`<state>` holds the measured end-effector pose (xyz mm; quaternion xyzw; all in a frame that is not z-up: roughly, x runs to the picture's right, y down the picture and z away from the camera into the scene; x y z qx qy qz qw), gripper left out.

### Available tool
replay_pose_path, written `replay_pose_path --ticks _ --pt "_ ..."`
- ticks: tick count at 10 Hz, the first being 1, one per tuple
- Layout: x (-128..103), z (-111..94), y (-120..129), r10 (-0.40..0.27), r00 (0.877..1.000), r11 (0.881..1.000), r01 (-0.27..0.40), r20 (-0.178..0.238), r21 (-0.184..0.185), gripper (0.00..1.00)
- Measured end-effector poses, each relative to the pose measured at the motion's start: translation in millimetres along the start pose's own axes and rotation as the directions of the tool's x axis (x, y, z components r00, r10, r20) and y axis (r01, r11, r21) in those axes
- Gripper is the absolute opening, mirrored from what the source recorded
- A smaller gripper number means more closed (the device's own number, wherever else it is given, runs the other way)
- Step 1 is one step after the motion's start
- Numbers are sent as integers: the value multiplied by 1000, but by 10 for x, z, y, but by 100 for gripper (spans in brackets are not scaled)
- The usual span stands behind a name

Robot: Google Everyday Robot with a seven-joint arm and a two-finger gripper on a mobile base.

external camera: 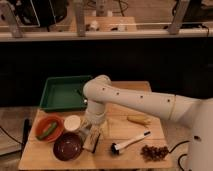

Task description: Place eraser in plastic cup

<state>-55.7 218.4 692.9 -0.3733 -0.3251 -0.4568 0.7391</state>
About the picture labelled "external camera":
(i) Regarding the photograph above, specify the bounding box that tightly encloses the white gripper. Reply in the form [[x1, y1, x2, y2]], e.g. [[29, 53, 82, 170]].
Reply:
[[79, 111, 106, 152]]

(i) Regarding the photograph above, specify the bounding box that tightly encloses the wooden board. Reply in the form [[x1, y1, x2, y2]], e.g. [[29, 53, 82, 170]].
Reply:
[[18, 104, 172, 171]]

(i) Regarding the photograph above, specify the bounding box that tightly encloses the yellow corn cob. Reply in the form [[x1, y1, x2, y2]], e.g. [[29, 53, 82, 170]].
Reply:
[[127, 116, 151, 126]]

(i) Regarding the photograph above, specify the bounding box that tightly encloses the green cucumber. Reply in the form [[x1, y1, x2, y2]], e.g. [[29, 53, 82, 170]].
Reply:
[[36, 122, 58, 140]]

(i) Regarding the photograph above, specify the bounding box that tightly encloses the brown raisin cluster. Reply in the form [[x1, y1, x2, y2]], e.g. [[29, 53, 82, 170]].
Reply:
[[141, 145, 169, 162]]

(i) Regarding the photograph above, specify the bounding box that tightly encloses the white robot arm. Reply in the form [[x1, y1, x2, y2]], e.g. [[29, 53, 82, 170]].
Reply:
[[83, 75, 213, 171]]

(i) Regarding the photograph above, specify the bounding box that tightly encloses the black cable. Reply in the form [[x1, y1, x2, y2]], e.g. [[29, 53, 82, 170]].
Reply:
[[168, 139, 191, 171]]

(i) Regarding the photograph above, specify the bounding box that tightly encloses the white plastic cup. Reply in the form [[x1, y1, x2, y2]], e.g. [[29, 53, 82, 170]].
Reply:
[[64, 115, 81, 132]]

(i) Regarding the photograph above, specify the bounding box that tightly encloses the green plastic tray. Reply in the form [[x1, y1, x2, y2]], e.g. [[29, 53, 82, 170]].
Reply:
[[40, 75, 92, 112]]

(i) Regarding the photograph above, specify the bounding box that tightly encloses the white horizontal rail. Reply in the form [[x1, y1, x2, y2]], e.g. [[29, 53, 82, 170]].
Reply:
[[0, 28, 213, 42]]

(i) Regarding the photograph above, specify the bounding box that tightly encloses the orange bowl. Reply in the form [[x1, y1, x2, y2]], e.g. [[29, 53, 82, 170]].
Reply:
[[35, 115, 64, 142]]

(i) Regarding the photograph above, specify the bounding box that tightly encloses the white handled brush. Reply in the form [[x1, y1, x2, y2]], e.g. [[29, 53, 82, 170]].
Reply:
[[111, 131, 151, 155]]

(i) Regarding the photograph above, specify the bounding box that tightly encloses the dark brown bowl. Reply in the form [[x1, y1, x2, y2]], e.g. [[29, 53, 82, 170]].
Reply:
[[53, 132, 82, 161]]

